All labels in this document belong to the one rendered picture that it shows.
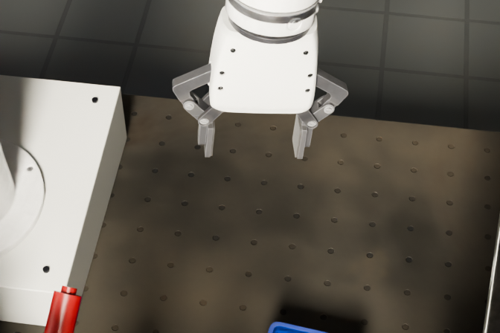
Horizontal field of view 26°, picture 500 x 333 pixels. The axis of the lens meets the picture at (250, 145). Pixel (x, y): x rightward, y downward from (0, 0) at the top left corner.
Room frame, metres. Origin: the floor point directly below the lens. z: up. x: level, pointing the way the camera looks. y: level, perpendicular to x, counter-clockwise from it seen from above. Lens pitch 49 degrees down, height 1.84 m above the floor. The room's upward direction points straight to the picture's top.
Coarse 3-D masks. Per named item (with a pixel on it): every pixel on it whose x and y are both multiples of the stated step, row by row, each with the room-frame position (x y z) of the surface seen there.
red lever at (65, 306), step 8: (64, 288) 0.46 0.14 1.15; (72, 288) 0.46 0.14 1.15; (56, 296) 0.45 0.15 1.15; (64, 296) 0.45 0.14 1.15; (72, 296) 0.45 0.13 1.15; (80, 296) 0.46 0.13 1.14; (56, 304) 0.44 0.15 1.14; (64, 304) 0.44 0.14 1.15; (72, 304) 0.44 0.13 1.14; (56, 312) 0.44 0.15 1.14; (64, 312) 0.44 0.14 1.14; (72, 312) 0.44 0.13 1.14; (48, 320) 0.44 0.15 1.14; (56, 320) 0.43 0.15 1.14; (64, 320) 0.43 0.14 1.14; (72, 320) 0.44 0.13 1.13; (48, 328) 0.43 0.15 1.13; (56, 328) 0.43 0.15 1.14; (64, 328) 0.43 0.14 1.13; (72, 328) 0.43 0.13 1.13
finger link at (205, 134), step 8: (184, 104) 0.71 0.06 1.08; (192, 104) 0.71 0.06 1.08; (200, 104) 0.71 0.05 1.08; (192, 112) 0.71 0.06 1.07; (200, 112) 0.71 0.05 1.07; (200, 128) 0.71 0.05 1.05; (208, 128) 0.70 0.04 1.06; (200, 136) 0.70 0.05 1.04; (208, 136) 0.70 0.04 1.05; (200, 144) 0.70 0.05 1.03; (208, 144) 0.70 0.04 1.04; (208, 152) 0.69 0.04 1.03
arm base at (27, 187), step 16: (0, 144) 0.82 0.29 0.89; (0, 160) 0.81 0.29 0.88; (16, 160) 0.87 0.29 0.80; (32, 160) 0.87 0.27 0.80; (0, 176) 0.80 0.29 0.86; (16, 176) 0.85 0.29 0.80; (32, 176) 0.85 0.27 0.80; (0, 192) 0.79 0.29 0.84; (16, 192) 0.83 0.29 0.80; (32, 192) 0.83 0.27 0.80; (0, 208) 0.79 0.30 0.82; (16, 208) 0.80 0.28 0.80; (32, 208) 0.80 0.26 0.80; (0, 224) 0.78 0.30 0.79; (16, 224) 0.78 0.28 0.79; (32, 224) 0.78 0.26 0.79; (0, 240) 0.76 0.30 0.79; (16, 240) 0.76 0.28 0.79; (0, 256) 0.74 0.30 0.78
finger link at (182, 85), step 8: (208, 64) 0.73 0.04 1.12; (192, 72) 0.72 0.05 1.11; (200, 72) 0.72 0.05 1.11; (208, 72) 0.72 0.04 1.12; (176, 80) 0.72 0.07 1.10; (184, 80) 0.72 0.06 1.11; (192, 80) 0.71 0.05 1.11; (200, 80) 0.71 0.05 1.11; (208, 80) 0.72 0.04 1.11; (176, 88) 0.71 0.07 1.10; (184, 88) 0.71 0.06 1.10; (192, 88) 0.71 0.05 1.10; (176, 96) 0.71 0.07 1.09; (184, 96) 0.71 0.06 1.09; (192, 96) 0.72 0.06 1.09
